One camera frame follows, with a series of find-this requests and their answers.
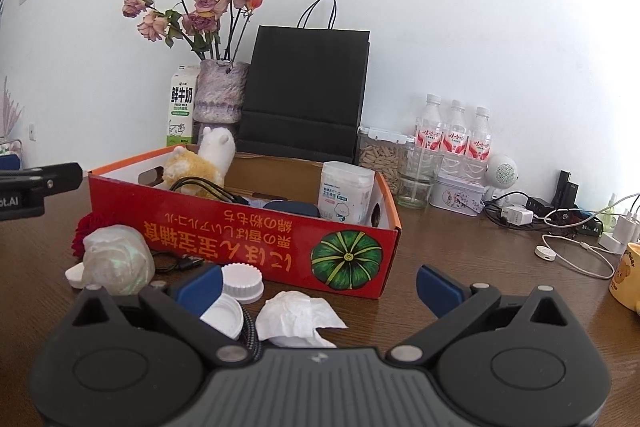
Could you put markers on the white tin box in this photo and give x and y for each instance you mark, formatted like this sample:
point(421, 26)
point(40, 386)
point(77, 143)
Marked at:
point(457, 195)

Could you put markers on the white charger adapter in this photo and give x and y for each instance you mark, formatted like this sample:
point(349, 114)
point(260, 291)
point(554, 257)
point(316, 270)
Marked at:
point(519, 215)

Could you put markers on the white charger plug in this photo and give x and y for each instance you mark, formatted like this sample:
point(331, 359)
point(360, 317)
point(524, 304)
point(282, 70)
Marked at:
point(627, 229)

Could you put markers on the clear cotton swab box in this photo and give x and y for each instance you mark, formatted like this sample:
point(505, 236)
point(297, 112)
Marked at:
point(345, 192)

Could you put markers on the white green milk carton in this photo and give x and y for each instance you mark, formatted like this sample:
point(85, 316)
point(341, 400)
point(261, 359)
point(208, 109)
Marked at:
point(181, 107)

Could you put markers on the black paper bag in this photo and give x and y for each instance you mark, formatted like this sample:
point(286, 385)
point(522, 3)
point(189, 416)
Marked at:
point(305, 87)

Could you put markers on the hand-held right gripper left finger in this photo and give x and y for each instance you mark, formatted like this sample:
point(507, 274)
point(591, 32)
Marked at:
point(202, 289)

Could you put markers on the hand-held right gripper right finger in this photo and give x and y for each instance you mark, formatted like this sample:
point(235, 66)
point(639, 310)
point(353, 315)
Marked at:
point(437, 289)

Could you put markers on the white tissue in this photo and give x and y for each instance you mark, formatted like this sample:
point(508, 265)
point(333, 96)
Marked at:
point(295, 317)

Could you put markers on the white yellow alpaca plush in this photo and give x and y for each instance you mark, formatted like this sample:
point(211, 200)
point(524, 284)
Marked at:
point(217, 152)

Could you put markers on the small spray bottle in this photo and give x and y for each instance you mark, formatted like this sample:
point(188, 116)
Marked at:
point(610, 214)

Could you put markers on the pink dried grass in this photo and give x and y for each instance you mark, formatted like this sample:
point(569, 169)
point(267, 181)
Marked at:
point(9, 112)

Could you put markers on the white wall outlet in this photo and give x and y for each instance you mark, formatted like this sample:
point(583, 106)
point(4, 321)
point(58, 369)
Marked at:
point(32, 131)

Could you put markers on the red fabric flower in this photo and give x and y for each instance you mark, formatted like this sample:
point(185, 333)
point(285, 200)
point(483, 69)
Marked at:
point(85, 229)

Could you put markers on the clear glass cup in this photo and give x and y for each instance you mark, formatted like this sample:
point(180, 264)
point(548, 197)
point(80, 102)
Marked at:
point(415, 193)

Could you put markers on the white jar lids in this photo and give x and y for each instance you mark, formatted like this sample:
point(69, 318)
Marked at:
point(242, 282)

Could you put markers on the white round speaker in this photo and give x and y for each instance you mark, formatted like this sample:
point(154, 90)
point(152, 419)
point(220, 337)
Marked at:
point(502, 169)

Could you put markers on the white earbud case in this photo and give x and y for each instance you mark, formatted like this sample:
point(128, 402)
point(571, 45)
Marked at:
point(74, 276)

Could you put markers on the yellow mug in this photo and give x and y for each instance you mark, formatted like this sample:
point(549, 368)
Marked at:
point(627, 277)

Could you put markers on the clear container of seeds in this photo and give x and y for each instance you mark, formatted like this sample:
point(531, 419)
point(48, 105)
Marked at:
point(380, 157)

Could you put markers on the black upright device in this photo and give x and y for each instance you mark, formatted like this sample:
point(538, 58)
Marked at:
point(566, 189)

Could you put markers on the navy blue case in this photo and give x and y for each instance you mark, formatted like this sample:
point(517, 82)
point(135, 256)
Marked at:
point(290, 208)

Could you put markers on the metal storage rack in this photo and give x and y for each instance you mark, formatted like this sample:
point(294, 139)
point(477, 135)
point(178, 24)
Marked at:
point(7, 147)

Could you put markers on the translucent plastic bag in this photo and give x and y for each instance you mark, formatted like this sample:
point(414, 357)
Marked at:
point(117, 259)

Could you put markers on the purple textured vase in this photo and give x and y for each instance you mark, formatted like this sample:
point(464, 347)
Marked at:
point(220, 92)

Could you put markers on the red cardboard box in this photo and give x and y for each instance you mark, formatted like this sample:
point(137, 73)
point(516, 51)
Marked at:
point(240, 237)

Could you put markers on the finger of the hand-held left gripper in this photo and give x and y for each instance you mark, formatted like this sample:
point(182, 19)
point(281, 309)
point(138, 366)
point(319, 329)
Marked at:
point(62, 177)
point(9, 162)

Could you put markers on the black power adapter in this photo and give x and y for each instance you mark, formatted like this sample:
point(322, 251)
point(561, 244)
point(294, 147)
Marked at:
point(540, 205)

